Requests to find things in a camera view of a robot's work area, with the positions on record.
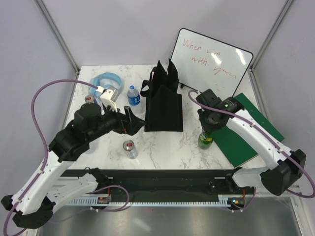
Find silver can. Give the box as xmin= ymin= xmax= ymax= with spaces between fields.
xmin=85 ymin=94 xmax=97 ymax=104
xmin=123 ymin=140 xmax=138 ymax=159

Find black canvas bag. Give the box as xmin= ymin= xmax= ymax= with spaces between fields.
xmin=140 ymin=59 xmax=184 ymax=132

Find blue headphones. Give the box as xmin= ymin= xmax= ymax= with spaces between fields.
xmin=88 ymin=72 xmax=124 ymax=97

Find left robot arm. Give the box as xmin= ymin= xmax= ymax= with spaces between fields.
xmin=1 ymin=103 xmax=145 ymax=229

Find silver can back left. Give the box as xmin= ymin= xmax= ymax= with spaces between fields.
xmin=85 ymin=94 xmax=97 ymax=104

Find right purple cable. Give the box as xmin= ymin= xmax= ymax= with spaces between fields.
xmin=188 ymin=89 xmax=315 ymax=197

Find green board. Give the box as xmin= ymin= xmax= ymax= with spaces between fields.
xmin=213 ymin=93 xmax=284 ymax=168

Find silver can front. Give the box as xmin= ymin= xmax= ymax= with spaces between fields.
xmin=123 ymin=140 xmax=138 ymax=159

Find whiteboard with red writing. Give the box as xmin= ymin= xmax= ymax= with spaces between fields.
xmin=171 ymin=28 xmax=253 ymax=100

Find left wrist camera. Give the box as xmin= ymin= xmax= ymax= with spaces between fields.
xmin=95 ymin=86 xmax=120 ymax=113

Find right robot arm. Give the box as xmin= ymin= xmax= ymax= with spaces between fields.
xmin=196 ymin=89 xmax=306 ymax=196

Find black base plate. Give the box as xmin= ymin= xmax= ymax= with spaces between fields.
xmin=59 ymin=167 xmax=256 ymax=205

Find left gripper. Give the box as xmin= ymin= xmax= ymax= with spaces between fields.
xmin=87 ymin=102 xmax=146 ymax=142

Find white cable duct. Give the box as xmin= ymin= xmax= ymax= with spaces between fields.
xmin=66 ymin=195 xmax=231 ymax=207

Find green glass bottle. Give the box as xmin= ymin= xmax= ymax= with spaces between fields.
xmin=198 ymin=132 xmax=213 ymax=149

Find water bottle near bag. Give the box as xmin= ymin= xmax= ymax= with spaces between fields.
xmin=127 ymin=85 xmax=142 ymax=115

